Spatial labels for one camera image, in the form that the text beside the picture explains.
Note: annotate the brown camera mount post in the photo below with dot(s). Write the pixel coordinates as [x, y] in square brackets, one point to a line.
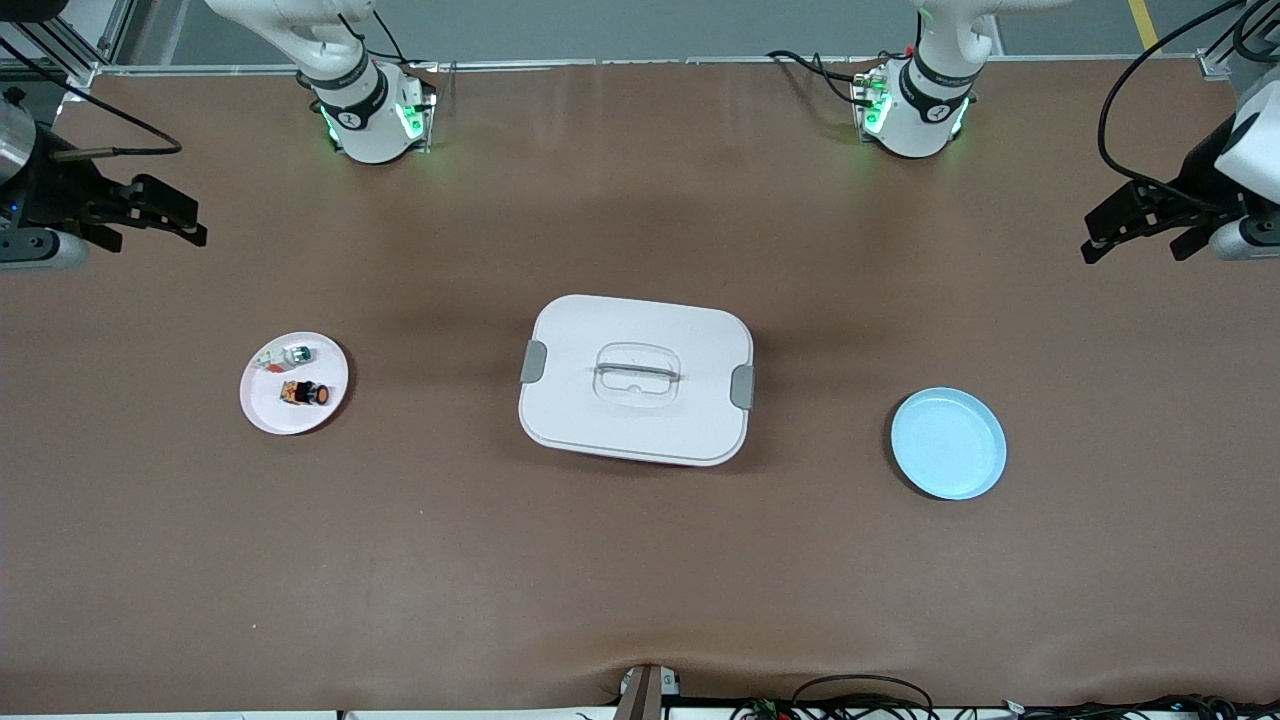
[643, 695]

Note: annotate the orange push button switch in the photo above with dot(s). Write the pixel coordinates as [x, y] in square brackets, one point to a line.
[300, 393]

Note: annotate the silver table edge rail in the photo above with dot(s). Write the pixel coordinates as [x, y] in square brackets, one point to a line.
[520, 65]

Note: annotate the pink round plate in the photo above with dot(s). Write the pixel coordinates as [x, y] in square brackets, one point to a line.
[290, 420]

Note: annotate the white lidded storage box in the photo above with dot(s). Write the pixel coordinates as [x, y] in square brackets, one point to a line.
[570, 400]

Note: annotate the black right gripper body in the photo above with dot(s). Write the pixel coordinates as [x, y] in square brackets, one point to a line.
[52, 192]

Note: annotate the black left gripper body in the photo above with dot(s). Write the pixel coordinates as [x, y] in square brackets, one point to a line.
[1186, 193]

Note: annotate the light blue round plate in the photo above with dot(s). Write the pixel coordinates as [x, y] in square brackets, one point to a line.
[950, 445]

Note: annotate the white circuit breaker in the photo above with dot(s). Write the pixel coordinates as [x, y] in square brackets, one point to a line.
[285, 358]

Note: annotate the aluminium frame profile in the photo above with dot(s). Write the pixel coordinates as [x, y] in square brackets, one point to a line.
[1225, 45]
[80, 40]

